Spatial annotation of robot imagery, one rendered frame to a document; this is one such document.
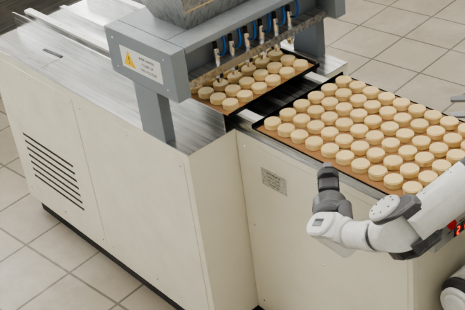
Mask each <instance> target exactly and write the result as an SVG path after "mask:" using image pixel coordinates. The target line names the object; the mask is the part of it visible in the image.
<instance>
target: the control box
mask: <svg viewBox="0 0 465 310"><path fill-rule="evenodd" d="M455 220H456V221H457V225H456V227H455V229H453V230H449V229H448V225H447V226H445V227H444V228H443V231H442V238H441V241H439V242H438V243H437V244H435V245H434V246H433V247H432V248H431V249H429V250H428V251H430V252H431V253H436V252H437V251H438V250H439V249H440V248H442V247H443V246H444V245H446V244H447V243H448V242H449V241H450V240H451V239H453V238H454V237H456V236H457V235H458V234H457V227H458V226H460V228H458V229H460V232H459V233H461V232H462V231H463V230H465V227H464V226H465V225H464V222H465V212H463V213H462V214H461V215H460V216H458V217H457V218H456V219H455Z"/></svg>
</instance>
